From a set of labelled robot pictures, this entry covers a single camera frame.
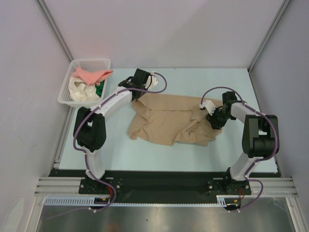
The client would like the beige t shirt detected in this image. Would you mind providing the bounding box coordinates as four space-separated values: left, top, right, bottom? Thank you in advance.
128 93 222 146

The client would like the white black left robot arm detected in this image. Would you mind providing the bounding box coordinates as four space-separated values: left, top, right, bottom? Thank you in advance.
73 69 158 193

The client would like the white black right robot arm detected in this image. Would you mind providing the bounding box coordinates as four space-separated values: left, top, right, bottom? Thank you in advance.
200 91 280 195

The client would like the green cloth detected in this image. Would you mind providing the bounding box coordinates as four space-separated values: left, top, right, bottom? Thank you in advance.
95 81 105 97

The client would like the pink cloth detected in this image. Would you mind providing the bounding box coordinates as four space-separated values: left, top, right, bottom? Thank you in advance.
72 67 113 86

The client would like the white plastic basket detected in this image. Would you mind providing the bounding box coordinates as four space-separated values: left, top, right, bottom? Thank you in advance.
57 58 113 107

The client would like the cream white cloth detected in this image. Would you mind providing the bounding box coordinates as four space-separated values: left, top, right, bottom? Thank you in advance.
68 76 100 102

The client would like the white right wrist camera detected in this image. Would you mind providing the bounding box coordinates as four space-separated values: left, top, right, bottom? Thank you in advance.
199 100 221 116

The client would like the aluminium front rail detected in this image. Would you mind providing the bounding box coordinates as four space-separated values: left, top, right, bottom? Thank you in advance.
34 177 298 197

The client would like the white slotted cable duct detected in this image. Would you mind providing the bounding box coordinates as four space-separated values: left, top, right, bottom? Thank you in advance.
44 196 227 207

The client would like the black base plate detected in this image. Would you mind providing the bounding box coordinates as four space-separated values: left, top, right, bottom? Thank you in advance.
49 168 283 205

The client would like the left aluminium corner post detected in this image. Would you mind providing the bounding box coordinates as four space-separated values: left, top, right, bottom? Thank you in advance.
35 0 74 62

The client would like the aluminium corner post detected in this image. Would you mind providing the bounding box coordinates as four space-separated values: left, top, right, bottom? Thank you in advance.
35 0 74 62
247 0 293 74

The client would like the right aluminium corner post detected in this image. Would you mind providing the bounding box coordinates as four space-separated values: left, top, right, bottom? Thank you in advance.
247 0 293 74

